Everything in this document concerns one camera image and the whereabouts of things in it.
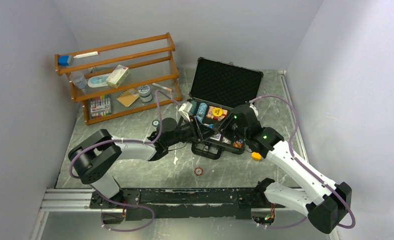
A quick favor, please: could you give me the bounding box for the blue playing card deck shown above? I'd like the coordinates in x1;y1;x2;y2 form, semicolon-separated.
210;133;222;142

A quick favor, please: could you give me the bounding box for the yellow big blind button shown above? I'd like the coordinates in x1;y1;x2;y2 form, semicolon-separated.
212;107;223;117

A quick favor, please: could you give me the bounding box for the white dealer button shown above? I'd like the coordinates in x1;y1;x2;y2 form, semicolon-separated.
251;152;263;161

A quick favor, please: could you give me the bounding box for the red white poker chip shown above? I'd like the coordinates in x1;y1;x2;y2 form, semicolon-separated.
194;167;204;176

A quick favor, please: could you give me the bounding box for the black poker set case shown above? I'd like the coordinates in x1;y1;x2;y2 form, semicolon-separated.
188;57;264;160

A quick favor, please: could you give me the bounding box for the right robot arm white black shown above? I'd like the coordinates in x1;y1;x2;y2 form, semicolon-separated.
212;103;353;234

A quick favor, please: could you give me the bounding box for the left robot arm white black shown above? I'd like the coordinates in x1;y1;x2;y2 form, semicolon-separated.
68;117;216;208

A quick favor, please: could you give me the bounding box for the marker pen set pack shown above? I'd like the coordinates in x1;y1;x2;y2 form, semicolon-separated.
89;94;112;119

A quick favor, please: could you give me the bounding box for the red playing card deck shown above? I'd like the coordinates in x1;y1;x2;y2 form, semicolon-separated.
206;106;228;121

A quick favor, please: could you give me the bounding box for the green orange chip row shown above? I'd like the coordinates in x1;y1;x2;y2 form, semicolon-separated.
222;137;231;145

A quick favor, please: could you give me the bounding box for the light blue red chip row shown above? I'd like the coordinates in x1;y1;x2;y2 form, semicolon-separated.
196;102;208;123

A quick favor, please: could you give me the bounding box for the green chip stack row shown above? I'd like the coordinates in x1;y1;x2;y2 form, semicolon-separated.
189;100;198;116

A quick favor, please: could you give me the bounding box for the green poker chip on table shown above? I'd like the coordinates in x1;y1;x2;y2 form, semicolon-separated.
152;119;160;127

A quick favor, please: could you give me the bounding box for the white pink pen lower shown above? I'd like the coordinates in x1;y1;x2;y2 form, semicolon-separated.
152;83;173;92

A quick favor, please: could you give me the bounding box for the cleaning gel jar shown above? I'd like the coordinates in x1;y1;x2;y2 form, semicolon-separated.
137;84;152;103

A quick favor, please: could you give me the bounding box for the yellow notepad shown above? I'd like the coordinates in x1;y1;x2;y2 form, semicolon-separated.
116;88;139;107

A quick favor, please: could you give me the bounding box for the white green carton box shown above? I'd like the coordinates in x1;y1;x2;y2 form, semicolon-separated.
106;64;129;88

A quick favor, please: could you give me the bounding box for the orange wooden shelf rack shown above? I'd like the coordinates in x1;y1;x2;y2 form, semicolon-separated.
54;32;182;125

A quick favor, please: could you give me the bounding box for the oval light blue dish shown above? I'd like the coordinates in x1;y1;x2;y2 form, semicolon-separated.
87;73;110;88

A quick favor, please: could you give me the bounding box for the white red pen top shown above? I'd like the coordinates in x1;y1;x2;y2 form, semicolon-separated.
74;51;100;59

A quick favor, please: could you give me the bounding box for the clear plastic bottle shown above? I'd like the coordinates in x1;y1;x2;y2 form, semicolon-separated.
69;71;87;90

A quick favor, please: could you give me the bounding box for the blue white eraser block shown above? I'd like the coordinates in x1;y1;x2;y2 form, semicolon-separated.
57;55;74;66

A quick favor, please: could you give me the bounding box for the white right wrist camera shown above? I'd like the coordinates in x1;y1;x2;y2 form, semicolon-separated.
249;104;259;117

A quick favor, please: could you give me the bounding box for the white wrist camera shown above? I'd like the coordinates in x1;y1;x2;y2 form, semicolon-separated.
178;101;192;122
249;104;259;117

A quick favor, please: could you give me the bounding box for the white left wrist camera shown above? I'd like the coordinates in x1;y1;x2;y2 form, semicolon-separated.
178;101;192;122

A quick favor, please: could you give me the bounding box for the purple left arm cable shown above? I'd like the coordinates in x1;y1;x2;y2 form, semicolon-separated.
68;90;184;180

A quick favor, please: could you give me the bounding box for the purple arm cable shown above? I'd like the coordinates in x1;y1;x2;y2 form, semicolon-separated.
249;95;356;229
68;90;184;180

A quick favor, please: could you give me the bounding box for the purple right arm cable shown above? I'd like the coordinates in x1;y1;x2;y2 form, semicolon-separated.
249;95;356;229

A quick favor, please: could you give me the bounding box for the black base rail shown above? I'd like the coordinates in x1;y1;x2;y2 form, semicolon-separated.
89;187;272;221

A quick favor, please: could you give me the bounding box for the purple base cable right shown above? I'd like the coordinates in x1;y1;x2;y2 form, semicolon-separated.
256;216;308;230

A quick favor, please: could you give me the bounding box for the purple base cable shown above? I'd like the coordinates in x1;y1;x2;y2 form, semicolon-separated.
256;216;308;230
94;188;156;233

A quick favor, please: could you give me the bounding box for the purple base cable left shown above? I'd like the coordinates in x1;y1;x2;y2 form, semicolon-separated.
94;188;156;233

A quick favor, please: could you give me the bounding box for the aluminium frame rail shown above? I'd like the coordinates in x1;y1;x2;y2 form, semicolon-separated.
39;188;93;212

